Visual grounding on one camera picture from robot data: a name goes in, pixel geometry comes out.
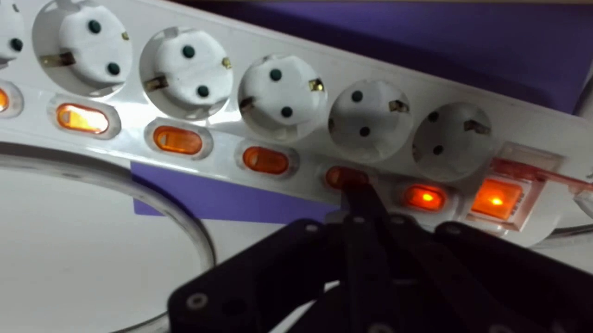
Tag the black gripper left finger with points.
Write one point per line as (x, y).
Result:
(278, 270)

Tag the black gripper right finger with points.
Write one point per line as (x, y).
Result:
(469, 278)

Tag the white multi-socket power strip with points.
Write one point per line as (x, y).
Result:
(371, 117)

